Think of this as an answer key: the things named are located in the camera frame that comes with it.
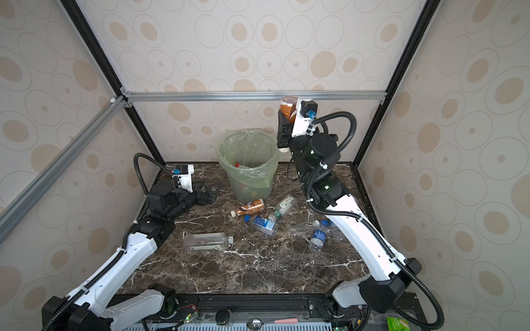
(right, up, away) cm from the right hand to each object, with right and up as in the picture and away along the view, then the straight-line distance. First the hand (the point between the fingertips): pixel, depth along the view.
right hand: (289, 111), depth 56 cm
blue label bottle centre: (-9, -38, +34) cm, 52 cm away
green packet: (+37, -67, +13) cm, 77 cm away
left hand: (-24, -19, +16) cm, 34 cm away
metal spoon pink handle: (-10, -69, +16) cm, 71 cm away
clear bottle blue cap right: (+15, -45, +32) cm, 57 cm away
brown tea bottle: (-13, -31, +39) cm, 52 cm away
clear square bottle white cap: (-31, -45, +34) cm, 64 cm away
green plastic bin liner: (-15, -7, +47) cm, 50 cm away
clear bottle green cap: (+2, -31, +40) cm, 51 cm away
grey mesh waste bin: (-16, -25, +42) cm, 52 cm away
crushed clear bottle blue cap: (+10, -42, +38) cm, 57 cm away
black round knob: (-20, -60, +7) cm, 64 cm away
